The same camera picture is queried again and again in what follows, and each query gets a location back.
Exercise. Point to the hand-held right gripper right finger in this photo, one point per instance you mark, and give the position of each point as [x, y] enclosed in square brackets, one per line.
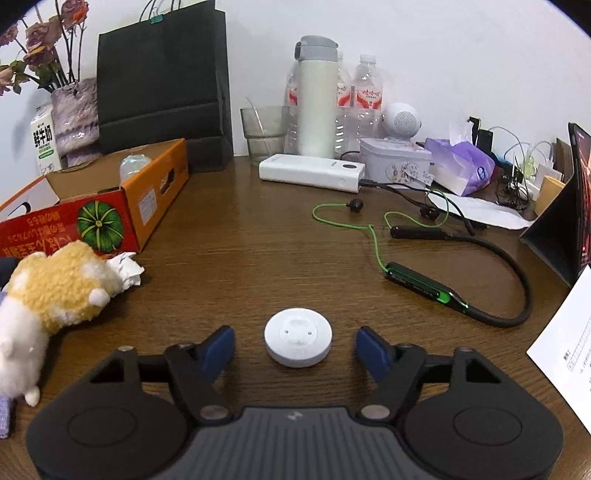
[369, 346]

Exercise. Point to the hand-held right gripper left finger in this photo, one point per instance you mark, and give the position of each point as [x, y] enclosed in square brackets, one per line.
[219, 346]

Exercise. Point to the white round puck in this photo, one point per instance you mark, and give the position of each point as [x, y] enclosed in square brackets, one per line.
[298, 339]

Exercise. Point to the orange cardboard box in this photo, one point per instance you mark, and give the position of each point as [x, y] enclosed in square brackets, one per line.
[138, 203]

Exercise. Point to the yellow and white plush toy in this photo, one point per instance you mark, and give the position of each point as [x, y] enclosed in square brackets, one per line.
[60, 286]

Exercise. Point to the wooden desktop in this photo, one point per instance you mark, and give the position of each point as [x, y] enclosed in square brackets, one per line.
[258, 258]

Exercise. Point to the black green neckband earphones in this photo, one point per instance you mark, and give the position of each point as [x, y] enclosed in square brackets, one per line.
[415, 281]

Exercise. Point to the crumpled white paper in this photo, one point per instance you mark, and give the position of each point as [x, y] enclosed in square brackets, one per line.
[129, 270]

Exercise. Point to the white flat paper packet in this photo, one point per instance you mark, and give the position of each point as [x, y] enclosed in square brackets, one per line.
[485, 210]

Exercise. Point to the white power bank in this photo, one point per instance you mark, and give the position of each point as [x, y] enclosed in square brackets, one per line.
[309, 171]

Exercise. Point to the white printed tin box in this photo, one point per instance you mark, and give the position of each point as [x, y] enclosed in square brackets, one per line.
[392, 161]

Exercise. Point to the white printed paper sheet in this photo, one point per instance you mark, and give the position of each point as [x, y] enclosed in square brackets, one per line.
[568, 341]

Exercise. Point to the purple tissue pack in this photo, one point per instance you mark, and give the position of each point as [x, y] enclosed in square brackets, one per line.
[466, 166]

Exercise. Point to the clear drinking glass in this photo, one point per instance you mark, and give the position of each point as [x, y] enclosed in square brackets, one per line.
[265, 138]

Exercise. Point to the tablet in black case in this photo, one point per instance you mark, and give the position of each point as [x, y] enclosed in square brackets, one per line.
[554, 230]

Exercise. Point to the white round speaker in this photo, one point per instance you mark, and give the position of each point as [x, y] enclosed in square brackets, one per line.
[401, 121]

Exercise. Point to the clear glass stirrer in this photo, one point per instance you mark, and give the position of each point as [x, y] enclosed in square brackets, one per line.
[256, 115]

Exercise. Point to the black phone stand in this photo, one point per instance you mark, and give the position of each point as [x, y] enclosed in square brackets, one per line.
[482, 134]

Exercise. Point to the white thermos bottle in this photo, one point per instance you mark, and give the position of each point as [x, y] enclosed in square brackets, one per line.
[316, 106]

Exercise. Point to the clear water bottle red label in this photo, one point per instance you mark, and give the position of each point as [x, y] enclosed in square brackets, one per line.
[292, 101]
[344, 101]
[368, 97]

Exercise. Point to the purple glass vase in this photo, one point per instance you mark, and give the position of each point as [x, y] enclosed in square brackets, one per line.
[76, 120]

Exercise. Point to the white milk carton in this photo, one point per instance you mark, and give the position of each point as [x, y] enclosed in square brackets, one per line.
[44, 143]

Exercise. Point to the black paper bag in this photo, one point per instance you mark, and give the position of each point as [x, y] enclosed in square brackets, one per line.
[161, 83]

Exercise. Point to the green binder clip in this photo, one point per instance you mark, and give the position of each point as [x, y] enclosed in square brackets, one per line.
[158, 18]

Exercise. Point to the dried rose bouquet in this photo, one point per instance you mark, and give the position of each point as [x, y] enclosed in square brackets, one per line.
[39, 55]

